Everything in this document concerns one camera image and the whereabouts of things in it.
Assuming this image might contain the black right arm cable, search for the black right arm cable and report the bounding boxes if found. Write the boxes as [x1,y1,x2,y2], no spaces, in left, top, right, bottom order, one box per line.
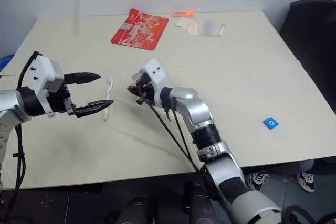
[135,97,209,176]

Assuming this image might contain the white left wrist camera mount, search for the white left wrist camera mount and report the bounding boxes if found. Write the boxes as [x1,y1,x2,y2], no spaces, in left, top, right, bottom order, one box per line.
[28,54,65,119]

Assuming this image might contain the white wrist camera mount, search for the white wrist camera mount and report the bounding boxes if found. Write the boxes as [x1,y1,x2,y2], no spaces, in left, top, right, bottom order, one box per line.
[28,54,65,119]
[140,59,169,107]

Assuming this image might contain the dark rounded shape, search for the dark rounded shape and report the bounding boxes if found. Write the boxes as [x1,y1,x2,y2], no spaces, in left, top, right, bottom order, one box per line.
[119,195,159,224]
[183,181,220,224]

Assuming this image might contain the black looped cable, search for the black looped cable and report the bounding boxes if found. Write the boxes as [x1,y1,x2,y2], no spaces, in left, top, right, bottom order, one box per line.
[281,204,336,224]

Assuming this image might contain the grey trouser legs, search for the grey trouser legs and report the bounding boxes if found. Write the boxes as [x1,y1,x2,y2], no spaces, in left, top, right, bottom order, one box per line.
[241,159,315,176]

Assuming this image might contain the black chair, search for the black chair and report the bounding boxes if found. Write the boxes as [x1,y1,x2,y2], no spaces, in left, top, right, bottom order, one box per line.
[279,0,336,121]

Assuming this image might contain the black white sneaker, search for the black white sneaker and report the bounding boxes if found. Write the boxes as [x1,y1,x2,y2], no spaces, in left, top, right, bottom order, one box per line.
[296,172,316,193]
[246,172,270,193]

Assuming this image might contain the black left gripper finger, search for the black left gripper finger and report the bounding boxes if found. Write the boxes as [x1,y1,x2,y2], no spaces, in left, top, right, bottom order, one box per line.
[68,99,114,119]
[64,71,101,87]

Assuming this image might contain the orange marker pen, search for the orange marker pen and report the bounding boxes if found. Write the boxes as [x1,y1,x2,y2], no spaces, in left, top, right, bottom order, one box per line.
[172,10,195,18]

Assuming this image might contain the white toothbrush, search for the white toothbrush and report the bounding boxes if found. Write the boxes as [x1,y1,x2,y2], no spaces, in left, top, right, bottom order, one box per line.
[103,74,115,123]

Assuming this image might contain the red snack package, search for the red snack package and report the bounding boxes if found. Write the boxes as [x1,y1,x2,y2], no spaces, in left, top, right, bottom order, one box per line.
[110,8,170,51]

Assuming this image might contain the clear plastic bag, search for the clear plastic bag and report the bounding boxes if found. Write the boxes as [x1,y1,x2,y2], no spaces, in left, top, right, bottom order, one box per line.
[201,19,223,37]

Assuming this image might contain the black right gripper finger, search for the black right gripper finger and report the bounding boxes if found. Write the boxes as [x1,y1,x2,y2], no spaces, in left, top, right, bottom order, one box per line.
[127,84,144,97]

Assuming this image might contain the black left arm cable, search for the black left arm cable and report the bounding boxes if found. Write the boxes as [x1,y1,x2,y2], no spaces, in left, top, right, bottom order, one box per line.
[0,50,40,224]

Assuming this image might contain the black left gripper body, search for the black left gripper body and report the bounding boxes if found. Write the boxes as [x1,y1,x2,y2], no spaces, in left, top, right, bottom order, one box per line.
[46,84,78,116]

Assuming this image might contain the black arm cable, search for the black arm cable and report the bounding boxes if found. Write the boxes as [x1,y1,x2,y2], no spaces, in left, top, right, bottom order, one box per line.
[0,50,40,224]
[135,97,209,176]

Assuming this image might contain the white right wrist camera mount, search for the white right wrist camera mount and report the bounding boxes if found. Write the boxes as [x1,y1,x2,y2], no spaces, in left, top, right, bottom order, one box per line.
[140,59,169,107]

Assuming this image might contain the blue square card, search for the blue square card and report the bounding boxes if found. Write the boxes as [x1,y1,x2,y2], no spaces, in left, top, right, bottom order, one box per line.
[262,116,280,131]

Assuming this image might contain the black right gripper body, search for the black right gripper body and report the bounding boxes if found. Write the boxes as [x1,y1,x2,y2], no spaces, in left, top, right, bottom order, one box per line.
[138,73,158,106]

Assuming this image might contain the blue round object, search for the blue round object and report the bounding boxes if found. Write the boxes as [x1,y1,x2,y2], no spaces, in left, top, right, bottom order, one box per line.
[0,54,15,72]

